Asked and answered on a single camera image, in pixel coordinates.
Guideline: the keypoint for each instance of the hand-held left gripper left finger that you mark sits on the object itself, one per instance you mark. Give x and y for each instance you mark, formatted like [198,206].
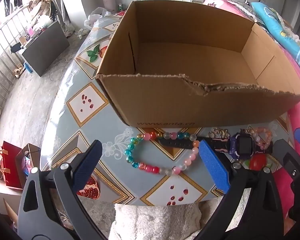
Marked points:
[86,165]

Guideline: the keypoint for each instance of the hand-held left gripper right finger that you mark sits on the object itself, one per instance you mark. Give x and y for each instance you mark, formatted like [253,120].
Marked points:
[213,165]

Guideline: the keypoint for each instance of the brown cardboard box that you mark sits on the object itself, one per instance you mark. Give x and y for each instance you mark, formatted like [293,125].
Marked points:
[165,100]

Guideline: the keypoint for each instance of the brown paper bag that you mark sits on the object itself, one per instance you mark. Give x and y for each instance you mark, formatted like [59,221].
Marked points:
[35,152]

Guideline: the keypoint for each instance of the red paper bag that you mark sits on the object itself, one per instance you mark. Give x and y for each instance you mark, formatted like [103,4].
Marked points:
[11,165]

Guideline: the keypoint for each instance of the white fuzzy towel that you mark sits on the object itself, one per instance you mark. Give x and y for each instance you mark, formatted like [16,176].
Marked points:
[152,222]

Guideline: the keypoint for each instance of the pair of beige shoes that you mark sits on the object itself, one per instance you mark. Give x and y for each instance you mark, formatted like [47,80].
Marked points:
[18,72]

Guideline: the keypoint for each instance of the blue striped pillow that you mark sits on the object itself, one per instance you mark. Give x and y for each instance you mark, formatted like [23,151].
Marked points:
[272,22]

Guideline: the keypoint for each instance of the black cabinet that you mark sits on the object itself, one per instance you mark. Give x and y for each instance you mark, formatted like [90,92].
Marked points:
[47,47]

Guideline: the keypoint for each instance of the grey lace cloth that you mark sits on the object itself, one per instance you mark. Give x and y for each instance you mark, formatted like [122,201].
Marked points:
[242,10]

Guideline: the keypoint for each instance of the white plastic bag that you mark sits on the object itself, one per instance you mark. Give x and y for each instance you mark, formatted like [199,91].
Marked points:
[96,16]

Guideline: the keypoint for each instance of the green can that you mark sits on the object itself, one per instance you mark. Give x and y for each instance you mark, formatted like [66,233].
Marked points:
[120,7]

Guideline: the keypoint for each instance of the pile of clothes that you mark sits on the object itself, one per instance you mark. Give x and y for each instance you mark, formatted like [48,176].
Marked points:
[41,7]

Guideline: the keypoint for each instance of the metal railing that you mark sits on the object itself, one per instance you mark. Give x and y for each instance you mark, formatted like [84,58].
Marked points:
[15,11]

